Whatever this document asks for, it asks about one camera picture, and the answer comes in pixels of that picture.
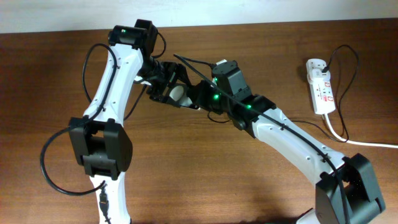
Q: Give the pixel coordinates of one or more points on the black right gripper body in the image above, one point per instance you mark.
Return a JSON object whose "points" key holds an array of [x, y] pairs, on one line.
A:
{"points": [[209, 98]]}

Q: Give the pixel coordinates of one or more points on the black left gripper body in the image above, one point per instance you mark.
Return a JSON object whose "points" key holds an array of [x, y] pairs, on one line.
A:
{"points": [[160, 75]]}

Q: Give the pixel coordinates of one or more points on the black Samsung Galaxy smartphone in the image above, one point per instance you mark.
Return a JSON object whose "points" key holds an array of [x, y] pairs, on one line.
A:
{"points": [[179, 95]]}

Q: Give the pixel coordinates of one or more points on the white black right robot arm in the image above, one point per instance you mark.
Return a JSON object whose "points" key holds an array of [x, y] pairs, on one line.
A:
{"points": [[346, 188]]}

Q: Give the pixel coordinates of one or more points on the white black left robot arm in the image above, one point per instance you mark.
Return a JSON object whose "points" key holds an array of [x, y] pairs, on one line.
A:
{"points": [[99, 140]]}

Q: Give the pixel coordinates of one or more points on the white USB charger plug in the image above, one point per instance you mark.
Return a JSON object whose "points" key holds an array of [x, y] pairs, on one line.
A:
{"points": [[315, 71]]}

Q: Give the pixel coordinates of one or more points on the white power strip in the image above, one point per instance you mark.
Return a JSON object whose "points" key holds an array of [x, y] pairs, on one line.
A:
{"points": [[322, 97]]}

